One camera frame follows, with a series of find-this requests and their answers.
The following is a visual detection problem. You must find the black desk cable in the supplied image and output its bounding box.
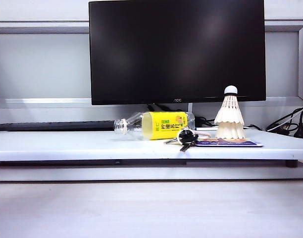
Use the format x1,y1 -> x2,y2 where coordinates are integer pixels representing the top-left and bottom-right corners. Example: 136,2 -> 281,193
194,115 -> 220,127

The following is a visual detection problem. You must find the white desk riser board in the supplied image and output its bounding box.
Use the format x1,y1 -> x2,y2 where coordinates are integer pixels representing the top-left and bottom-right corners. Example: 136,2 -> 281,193
0,128 -> 303,162

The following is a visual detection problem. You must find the black computer keyboard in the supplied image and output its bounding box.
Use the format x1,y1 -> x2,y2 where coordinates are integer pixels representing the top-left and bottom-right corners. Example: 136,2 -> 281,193
0,119 -> 116,132

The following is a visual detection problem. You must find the white feather shuttlecock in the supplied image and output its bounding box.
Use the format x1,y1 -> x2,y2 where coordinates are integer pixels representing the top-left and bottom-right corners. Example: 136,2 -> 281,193
214,85 -> 245,125
215,120 -> 248,139

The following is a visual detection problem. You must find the black monitor cable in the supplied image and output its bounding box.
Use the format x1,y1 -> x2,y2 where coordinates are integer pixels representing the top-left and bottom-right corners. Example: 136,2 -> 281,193
146,103 -> 184,112

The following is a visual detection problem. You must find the black computer monitor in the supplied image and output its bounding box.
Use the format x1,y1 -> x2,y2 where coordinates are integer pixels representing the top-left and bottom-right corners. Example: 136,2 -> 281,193
88,0 -> 267,106

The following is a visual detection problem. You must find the black power cable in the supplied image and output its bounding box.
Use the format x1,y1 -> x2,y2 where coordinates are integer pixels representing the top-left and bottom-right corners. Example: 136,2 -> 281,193
265,105 -> 303,136

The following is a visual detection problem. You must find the grey wall rail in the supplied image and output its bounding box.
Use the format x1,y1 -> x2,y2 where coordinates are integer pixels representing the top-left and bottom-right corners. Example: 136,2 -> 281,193
0,20 -> 303,34

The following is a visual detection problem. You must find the clear bottle yellow label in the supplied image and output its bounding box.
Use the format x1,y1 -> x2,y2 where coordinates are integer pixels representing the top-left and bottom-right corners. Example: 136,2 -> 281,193
113,111 -> 196,141

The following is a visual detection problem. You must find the white keychain cord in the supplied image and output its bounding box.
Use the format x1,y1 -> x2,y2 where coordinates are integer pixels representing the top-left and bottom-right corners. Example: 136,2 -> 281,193
195,130 -> 212,139

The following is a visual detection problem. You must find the blue printed key card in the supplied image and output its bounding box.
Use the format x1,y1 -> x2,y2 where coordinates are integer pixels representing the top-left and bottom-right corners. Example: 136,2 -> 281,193
194,137 -> 265,148

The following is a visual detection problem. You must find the black key bunch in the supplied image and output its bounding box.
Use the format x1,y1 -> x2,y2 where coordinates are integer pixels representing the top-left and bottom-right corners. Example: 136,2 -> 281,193
163,126 -> 200,152

